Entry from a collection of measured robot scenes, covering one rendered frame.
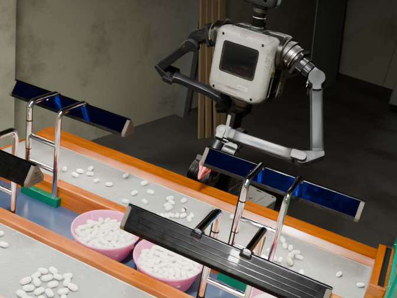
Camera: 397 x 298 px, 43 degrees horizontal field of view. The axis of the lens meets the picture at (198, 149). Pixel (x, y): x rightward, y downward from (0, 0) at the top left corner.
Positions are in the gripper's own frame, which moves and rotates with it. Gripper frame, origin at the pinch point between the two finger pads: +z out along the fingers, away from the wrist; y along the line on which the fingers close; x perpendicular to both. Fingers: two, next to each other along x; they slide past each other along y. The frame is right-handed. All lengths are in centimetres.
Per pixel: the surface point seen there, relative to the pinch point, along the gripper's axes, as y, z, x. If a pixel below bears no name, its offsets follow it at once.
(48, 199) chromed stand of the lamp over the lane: -51, 40, -14
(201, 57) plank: -111, -167, 155
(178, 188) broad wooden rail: -9.9, 5.8, 8.3
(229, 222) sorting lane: 20.6, 12.7, 4.0
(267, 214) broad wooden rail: 33.0, 0.4, 11.2
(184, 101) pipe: -137, -154, 222
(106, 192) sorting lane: -33.3, 25.1, -6.6
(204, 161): 10.8, 5.0, -31.9
